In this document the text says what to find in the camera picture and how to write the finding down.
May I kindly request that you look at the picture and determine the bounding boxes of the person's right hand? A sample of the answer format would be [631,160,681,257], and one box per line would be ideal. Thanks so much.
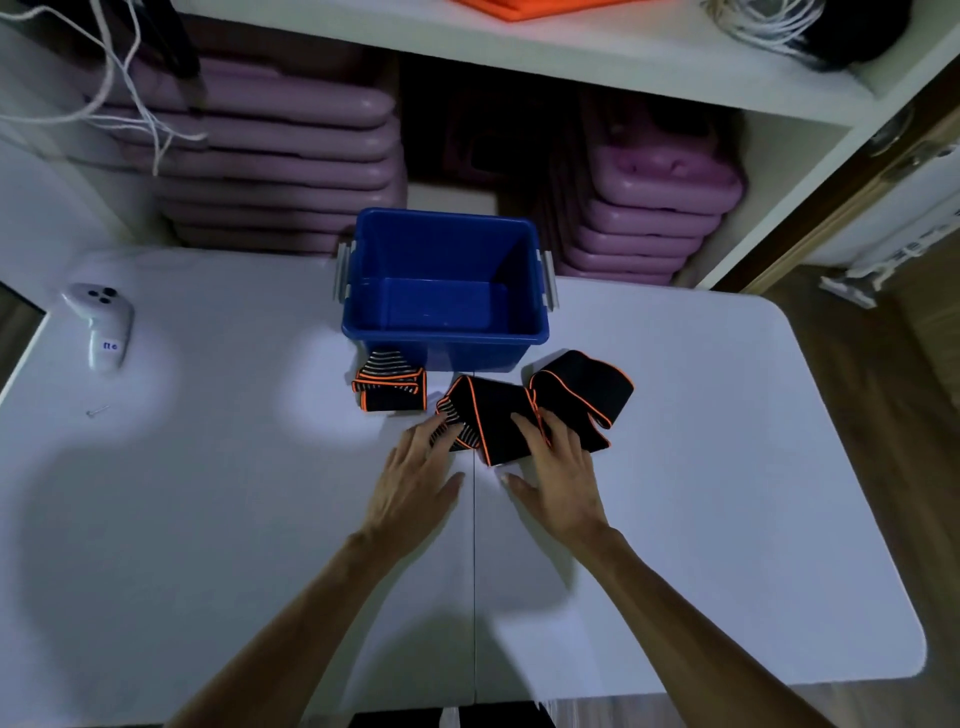
[501,408,610,553]

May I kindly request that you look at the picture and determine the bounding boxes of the person's left hand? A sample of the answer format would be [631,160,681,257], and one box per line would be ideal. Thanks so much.
[365,414,466,561]

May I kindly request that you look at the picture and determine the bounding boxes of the person's right forearm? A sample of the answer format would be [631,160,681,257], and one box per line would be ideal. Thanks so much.
[568,525,835,728]

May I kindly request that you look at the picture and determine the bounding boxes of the person's left forearm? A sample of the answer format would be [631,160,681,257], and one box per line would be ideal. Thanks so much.
[165,529,412,728]

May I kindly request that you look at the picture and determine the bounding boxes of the wide black orange-trimmed elastic sleeve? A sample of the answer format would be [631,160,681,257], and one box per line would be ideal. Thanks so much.
[525,349,636,455]

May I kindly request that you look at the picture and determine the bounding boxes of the folded striped black elastic sleeve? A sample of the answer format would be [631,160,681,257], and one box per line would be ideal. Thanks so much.
[351,348,429,414]

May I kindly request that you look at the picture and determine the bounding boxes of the blue plastic storage bin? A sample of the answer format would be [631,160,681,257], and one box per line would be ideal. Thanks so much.
[333,207,560,374]

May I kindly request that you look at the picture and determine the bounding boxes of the person's dark clothing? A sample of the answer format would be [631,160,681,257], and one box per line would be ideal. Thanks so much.
[348,700,558,728]

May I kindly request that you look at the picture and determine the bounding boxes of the short stack of purple trays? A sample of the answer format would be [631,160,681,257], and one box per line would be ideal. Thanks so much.
[543,86,747,287]

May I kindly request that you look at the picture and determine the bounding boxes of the tall stack of purple trays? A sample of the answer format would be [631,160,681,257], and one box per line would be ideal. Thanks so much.
[71,52,410,256]

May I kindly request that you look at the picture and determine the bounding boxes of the white handheld controller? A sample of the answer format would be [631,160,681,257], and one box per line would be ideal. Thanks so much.
[60,282,135,375]

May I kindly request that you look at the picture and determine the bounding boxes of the white appliance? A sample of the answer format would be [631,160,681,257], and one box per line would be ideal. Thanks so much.
[816,142,960,310]

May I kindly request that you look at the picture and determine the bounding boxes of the white shelf unit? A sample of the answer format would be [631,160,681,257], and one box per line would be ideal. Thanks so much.
[0,0,960,292]

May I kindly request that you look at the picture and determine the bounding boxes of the orange flat tray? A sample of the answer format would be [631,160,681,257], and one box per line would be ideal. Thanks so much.
[453,0,639,23]

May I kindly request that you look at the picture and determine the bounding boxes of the black bag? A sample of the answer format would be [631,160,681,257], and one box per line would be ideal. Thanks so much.
[795,0,914,73]

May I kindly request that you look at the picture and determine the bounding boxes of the brown wooden door frame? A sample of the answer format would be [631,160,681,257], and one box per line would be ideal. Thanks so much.
[712,75,960,295]

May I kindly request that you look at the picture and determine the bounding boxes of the coiled white cable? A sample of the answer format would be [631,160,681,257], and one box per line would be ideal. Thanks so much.
[703,0,830,55]

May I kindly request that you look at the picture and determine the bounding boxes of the loose white cords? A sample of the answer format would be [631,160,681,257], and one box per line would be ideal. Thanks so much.
[0,0,209,178]

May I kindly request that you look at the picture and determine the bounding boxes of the black strap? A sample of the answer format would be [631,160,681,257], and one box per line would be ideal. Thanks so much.
[112,0,205,82]

